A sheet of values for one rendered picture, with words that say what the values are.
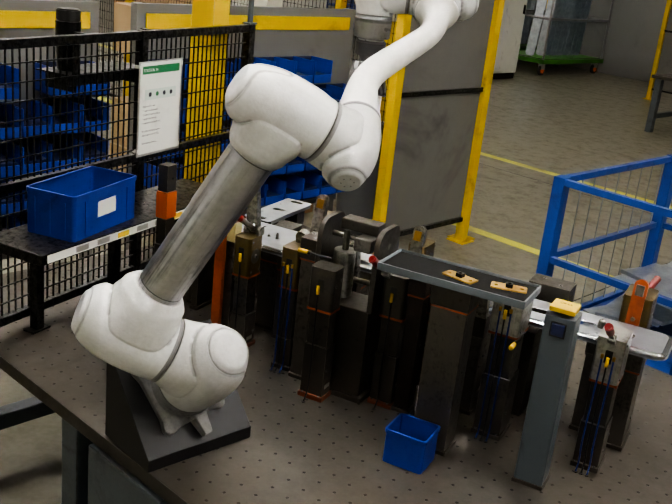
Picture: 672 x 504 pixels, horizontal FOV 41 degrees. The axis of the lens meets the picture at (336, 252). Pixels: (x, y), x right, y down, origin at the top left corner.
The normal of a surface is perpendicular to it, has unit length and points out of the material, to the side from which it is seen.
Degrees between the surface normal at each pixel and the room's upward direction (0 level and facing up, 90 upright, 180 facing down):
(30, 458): 0
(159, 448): 47
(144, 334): 99
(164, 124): 90
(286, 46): 90
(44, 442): 0
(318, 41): 90
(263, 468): 0
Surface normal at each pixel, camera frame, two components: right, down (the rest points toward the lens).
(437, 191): 0.71, 0.30
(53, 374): 0.11, -0.94
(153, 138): 0.88, 0.24
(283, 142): 0.11, 0.65
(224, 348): 0.65, -0.36
